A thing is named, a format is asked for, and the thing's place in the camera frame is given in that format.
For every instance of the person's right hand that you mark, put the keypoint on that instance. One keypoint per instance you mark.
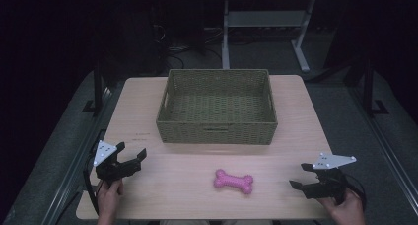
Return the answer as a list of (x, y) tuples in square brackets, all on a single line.
[(350, 211)]

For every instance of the pink bone-shaped toy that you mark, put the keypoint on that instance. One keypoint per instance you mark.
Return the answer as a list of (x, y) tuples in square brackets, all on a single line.
[(233, 181)]

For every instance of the grey metal desk frame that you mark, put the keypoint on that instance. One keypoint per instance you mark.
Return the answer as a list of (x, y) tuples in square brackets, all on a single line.
[(266, 18)]

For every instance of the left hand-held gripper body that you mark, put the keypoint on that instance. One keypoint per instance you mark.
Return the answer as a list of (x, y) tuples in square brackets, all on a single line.
[(105, 170)]

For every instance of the black metal stand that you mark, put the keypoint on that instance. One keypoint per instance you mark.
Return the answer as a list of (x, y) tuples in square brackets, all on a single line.
[(97, 87), (368, 87)]

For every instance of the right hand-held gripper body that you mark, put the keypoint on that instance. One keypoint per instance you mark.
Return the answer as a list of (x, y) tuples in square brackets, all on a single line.
[(330, 185)]

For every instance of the person's left hand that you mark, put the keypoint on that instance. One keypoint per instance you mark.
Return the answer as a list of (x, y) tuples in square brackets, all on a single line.
[(106, 202)]

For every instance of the aluminium floor rail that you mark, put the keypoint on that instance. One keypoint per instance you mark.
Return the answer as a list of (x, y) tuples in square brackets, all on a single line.
[(74, 165), (387, 146)]

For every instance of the green woven basket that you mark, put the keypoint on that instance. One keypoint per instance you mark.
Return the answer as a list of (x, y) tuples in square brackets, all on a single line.
[(217, 106)]

